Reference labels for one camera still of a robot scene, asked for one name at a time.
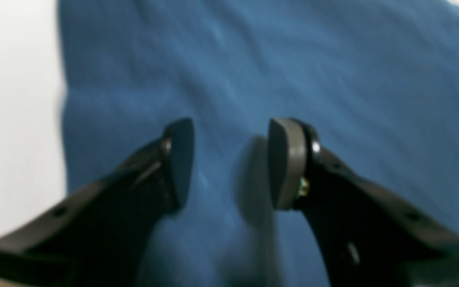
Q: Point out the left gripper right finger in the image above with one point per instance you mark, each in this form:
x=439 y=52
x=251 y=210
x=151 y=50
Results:
x=368 y=236

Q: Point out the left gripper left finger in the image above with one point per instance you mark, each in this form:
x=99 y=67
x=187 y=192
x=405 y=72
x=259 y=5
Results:
x=96 y=237

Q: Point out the dark blue t-shirt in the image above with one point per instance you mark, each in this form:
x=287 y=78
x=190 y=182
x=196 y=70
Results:
x=378 y=79

